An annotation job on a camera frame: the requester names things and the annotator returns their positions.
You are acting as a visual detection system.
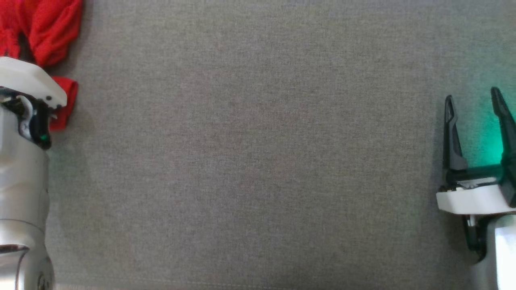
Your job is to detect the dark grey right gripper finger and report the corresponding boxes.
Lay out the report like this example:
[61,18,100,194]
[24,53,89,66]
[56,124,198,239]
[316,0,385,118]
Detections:
[442,95,469,172]
[490,87,516,166]

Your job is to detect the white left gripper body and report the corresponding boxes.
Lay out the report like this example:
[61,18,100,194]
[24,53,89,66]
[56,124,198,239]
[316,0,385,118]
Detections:
[0,56,68,110]

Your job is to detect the grey fabric sofa seat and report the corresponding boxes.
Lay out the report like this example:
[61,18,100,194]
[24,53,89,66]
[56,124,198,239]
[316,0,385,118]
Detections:
[0,0,516,290]

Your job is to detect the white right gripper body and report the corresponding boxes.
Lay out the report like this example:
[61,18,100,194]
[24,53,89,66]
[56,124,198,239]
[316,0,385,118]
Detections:
[436,164,516,215]

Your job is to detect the red Bulls basketball shorts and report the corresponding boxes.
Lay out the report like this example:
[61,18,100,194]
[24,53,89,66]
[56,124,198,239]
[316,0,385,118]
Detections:
[0,0,84,132]

